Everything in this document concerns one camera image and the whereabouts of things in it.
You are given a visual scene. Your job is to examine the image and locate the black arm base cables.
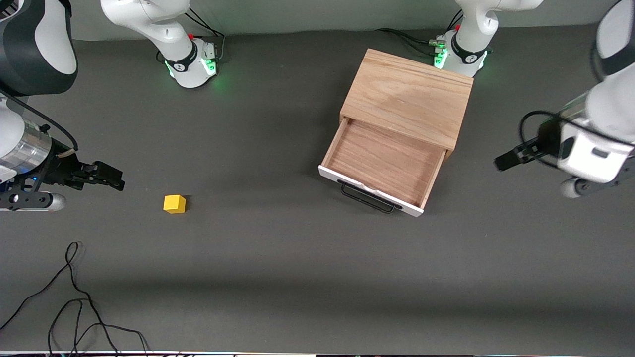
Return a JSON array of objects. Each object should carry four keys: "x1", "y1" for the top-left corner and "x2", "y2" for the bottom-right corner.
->
[
  {"x1": 186, "y1": 7, "x2": 227, "y2": 63},
  {"x1": 375, "y1": 10, "x2": 464, "y2": 56}
]

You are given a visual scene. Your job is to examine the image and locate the yellow cube block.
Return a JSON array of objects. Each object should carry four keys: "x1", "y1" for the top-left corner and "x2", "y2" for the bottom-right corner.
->
[{"x1": 163, "y1": 194, "x2": 187, "y2": 215}]

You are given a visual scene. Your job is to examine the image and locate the black left arm base cables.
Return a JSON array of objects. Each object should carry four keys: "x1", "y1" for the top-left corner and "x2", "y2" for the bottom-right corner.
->
[{"x1": 375, "y1": 10, "x2": 464, "y2": 56}]

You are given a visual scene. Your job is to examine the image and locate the thin black loose cable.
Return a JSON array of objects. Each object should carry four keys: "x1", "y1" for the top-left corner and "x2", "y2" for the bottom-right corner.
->
[{"x1": 0, "y1": 241, "x2": 152, "y2": 357}]

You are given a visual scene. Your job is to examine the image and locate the black right arm wrist cable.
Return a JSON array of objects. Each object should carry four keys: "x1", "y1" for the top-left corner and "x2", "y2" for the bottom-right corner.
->
[{"x1": 0, "y1": 91, "x2": 79, "y2": 152}]

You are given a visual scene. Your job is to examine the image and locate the wooden drawer cabinet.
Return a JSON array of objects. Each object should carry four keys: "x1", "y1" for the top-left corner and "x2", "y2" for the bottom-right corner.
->
[{"x1": 339, "y1": 48, "x2": 474, "y2": 160}]

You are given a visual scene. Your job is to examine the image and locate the black metal drawer handle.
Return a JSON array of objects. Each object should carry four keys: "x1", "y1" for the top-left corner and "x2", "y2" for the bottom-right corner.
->
[{"x1": 337, "y1": 179, "x2": 404, "y2": 214}]

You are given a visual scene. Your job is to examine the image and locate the black right arm base cables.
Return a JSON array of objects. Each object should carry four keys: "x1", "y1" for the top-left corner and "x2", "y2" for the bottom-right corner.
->
[{"x1": 186, "y1": 7, "x2": 227, "y2": 63}]

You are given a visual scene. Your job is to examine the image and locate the wooden drawer with white front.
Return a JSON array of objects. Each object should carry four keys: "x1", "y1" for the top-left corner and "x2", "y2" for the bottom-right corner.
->
[{"x1": 318, "y1": 117, "x2": 446, "y2": 218}]

